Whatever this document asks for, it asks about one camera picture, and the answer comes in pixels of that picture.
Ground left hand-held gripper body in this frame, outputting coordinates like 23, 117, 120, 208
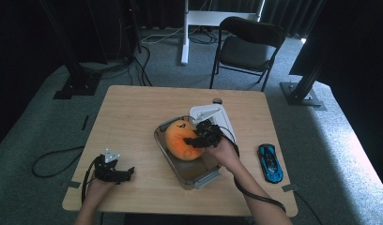
94, 148, 122, 183

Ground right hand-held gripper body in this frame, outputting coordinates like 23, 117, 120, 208
195, 108, 224, 148

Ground orange plush toy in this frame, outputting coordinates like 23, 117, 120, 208
164, 120, 205, 161

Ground clear storage box grey latches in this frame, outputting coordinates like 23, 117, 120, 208
153, 115, 223, 190

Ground blue toy car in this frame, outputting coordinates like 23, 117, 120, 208
257, 143, 284, 184

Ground person's left hand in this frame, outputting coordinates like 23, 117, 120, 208
85, 180, 117, 204

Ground person's right hand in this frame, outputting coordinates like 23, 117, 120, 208
205, 137, 240, 172

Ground black folding chair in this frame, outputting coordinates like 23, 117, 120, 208
208, 16, 287, 93

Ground black metal stand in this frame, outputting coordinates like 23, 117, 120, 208
279, 0, 328, 112
38, 0, 103, 100

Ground dark equipment rack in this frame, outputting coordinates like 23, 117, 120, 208
85, 0, 142, 64

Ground left hand-held gripper cable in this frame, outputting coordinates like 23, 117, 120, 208
81, 155, 101, 204

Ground hand-held gripper cable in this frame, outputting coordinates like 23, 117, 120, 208
219, 125, 287, 214
81, 155, 101, 204

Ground black cable loop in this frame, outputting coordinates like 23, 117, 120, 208
31, 144, 85, 179

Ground right hand-held gripper cable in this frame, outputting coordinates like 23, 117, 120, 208
219, 125, 287, 214

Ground bundle of black cables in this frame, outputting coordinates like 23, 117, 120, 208
80, 45, 153, 87

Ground white cable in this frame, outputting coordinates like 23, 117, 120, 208
141, 26, 185, 45

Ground white desk frame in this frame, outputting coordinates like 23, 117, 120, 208
179, 0, 266, 66

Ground thin black cable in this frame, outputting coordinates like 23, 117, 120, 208
294, 190, 324, 225

